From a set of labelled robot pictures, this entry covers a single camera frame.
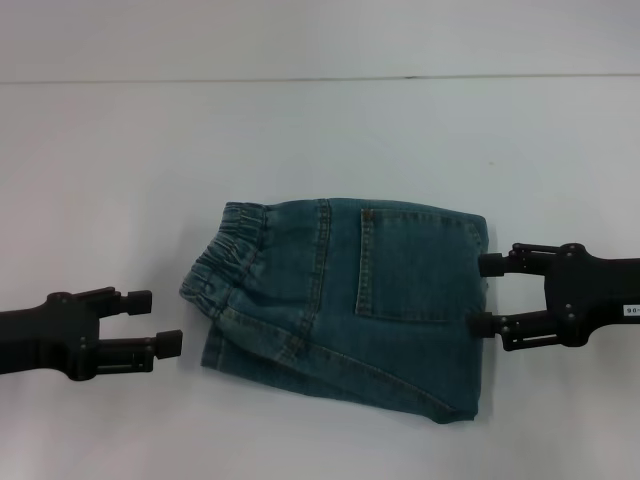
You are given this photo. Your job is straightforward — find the blue denim shorts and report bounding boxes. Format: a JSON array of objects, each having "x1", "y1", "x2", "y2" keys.
[{"x1": 180, "y1": 198, "x2": 490, "y2": 425}]

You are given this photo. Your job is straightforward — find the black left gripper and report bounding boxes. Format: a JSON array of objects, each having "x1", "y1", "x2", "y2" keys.
[{"x1": 0, "y1": 286, "x2": 184, "y2": 384}]

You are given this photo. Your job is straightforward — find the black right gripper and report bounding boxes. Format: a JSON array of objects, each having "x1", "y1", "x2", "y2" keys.
[{"x1": 468, "y1": 242, "x2": 640, "y2": 352}]

